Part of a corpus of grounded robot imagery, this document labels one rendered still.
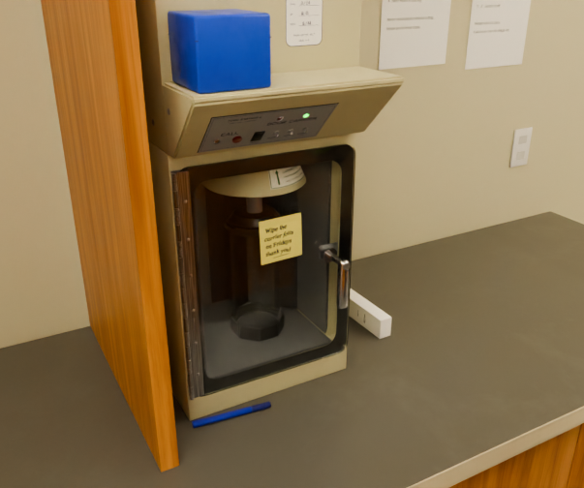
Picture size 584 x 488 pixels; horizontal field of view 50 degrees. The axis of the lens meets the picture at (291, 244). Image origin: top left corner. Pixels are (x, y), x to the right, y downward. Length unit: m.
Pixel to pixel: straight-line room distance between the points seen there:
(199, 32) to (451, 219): 1.25
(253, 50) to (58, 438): 0.70
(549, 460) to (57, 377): 0.94
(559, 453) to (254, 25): 0.96
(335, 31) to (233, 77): 0.24
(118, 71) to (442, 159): 1.18
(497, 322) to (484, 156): 0.62
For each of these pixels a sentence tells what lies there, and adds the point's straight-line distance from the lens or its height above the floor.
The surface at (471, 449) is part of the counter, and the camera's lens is 1.10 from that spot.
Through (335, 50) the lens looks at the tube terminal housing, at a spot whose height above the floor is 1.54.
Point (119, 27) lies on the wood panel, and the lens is 0.77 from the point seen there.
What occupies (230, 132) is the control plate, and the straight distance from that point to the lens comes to 0.86.
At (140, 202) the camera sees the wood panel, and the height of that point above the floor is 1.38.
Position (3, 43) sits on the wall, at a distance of 1.27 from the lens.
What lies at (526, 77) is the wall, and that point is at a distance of 1.95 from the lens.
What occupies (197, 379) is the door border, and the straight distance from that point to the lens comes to 1.07.
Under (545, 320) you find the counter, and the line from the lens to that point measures 1.50.
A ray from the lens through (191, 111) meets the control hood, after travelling 0.79.
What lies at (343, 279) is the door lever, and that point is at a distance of 1.05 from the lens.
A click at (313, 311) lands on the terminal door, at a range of 1.11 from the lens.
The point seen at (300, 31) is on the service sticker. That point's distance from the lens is 0.96.
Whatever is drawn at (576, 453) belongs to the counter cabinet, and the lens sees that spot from 1.40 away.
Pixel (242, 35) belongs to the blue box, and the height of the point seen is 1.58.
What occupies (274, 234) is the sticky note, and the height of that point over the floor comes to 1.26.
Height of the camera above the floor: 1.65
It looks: 24 degrees down
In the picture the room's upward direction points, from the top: straight up
